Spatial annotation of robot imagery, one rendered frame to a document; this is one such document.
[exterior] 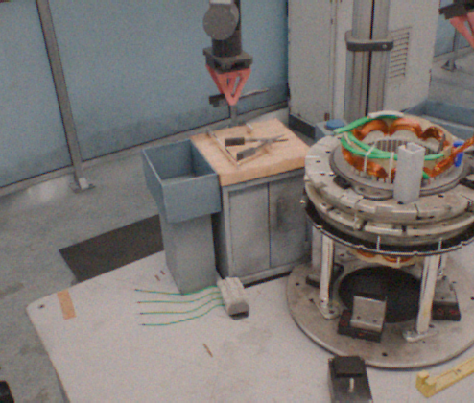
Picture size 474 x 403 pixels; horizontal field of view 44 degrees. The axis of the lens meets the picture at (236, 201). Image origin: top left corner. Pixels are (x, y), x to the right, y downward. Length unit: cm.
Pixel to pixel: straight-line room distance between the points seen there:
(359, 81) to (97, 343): 85
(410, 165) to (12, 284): 211
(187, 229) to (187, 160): 17
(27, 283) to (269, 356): 176
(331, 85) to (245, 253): 225
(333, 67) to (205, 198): 231
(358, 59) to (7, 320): 174
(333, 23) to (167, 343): 240
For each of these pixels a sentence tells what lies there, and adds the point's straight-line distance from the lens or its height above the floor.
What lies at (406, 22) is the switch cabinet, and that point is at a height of 66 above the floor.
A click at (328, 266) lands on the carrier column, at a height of 91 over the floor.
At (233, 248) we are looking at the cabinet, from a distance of 119.
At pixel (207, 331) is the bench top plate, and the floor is 78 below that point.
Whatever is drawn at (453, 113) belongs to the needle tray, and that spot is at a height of 104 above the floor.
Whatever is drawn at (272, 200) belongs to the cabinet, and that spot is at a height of 98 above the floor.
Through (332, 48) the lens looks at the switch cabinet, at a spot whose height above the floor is 61.
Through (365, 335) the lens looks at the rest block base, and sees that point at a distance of 112.
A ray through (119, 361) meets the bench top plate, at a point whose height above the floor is 78.
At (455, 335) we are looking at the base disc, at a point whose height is 80.
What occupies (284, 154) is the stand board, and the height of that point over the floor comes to 107.
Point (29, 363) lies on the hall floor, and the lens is 235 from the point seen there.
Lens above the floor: 159
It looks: 32 degrees down
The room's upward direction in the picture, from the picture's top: 3 degrees counter-clockwise
